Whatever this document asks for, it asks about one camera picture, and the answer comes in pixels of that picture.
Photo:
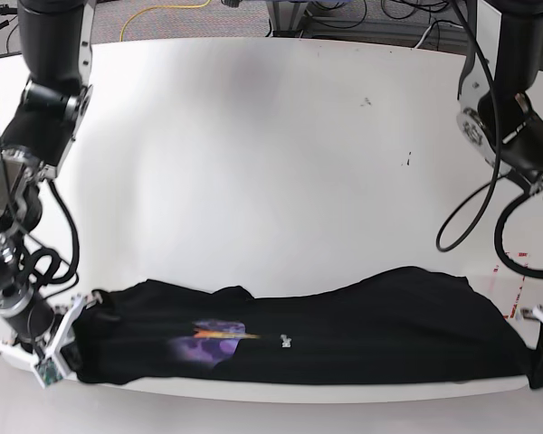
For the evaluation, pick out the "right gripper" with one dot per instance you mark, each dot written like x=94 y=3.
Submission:
x=40 y=331

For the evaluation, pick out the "black T-shirt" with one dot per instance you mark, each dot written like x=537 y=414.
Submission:
x=402 y=326

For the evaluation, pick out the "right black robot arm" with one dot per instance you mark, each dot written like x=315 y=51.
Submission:
x=55 y=40

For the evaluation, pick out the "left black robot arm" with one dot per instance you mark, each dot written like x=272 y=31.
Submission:
x=505 y=46

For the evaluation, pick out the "red tape rectangle marking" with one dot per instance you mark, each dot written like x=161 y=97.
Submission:
x=505 y=290

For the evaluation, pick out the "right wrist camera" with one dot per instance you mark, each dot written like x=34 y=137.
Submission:
x=47 y=373

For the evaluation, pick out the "aluminium frame post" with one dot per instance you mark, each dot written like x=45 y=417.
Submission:
x=286 y=17

